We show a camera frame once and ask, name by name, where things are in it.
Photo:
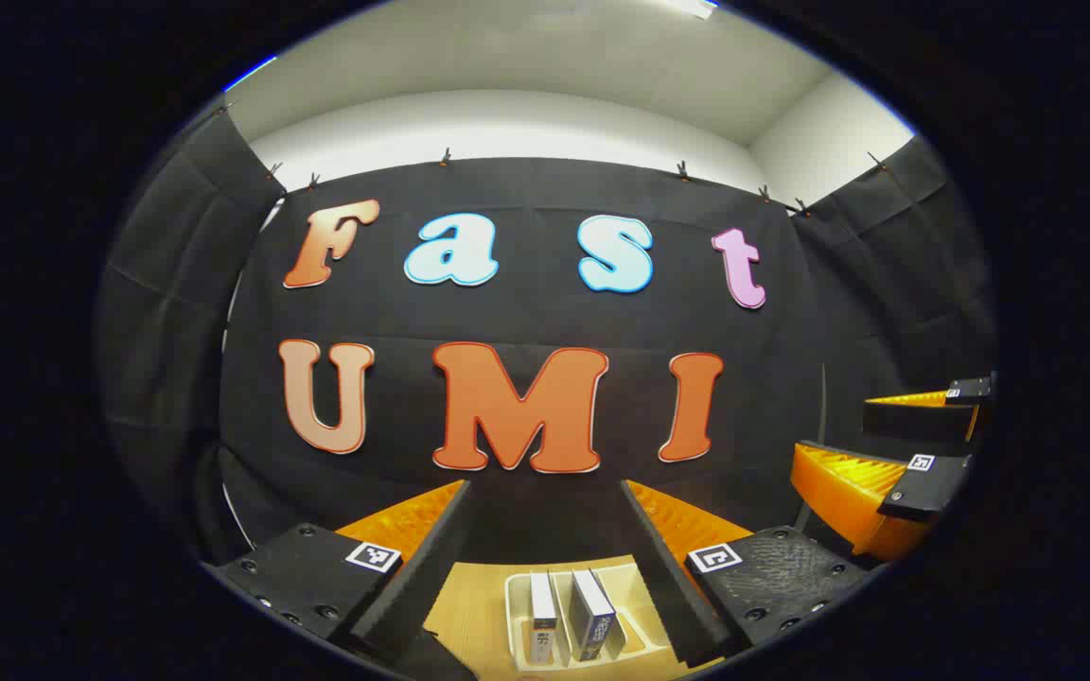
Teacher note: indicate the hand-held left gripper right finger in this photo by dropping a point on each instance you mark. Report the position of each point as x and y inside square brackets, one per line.
[668, 577]

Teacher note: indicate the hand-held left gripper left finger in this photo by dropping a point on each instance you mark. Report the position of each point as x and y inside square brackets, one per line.
[422, 567]

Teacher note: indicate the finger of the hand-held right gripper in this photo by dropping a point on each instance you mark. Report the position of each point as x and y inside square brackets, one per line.
[843, 487]
[914, 421]

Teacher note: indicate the white bookshelf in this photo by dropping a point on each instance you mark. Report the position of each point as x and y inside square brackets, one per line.
[635, 605]

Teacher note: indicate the blue covered book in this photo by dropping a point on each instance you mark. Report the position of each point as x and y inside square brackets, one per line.
[543, 605]
[597, 615]

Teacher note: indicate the thin grey pole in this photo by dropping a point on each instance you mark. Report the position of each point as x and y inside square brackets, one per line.
[822, 407]

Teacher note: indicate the row of backdrop clips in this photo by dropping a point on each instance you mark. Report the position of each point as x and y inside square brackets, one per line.
[446, 156]

